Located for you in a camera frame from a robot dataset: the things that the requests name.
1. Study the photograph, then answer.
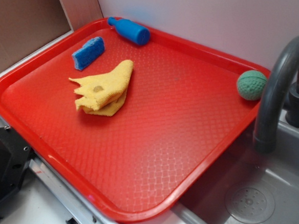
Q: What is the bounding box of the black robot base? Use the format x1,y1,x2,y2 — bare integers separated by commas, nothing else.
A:
0,127,33,205

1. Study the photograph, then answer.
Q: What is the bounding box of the blue sponge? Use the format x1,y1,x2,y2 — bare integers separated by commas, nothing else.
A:
72,37,105,71

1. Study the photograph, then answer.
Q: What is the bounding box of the yellow cloth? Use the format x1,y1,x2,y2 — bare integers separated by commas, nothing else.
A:
69,60,134,117

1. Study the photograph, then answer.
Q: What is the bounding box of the blue plastic bottle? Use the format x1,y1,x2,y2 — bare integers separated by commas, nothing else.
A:
107,17,151,46

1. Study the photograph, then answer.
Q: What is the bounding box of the green textured ball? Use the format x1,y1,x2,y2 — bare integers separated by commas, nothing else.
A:
236,70,267,101

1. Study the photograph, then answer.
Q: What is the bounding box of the grey toy sink basin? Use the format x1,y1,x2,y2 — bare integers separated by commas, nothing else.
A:
133,118,299,224

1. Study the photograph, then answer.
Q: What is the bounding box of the grey toy faucet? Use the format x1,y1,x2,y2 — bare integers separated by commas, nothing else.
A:
253,36,299,153

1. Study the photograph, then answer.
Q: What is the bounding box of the brown cardboard panel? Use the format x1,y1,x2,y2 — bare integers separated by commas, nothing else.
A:
0,0,102,74

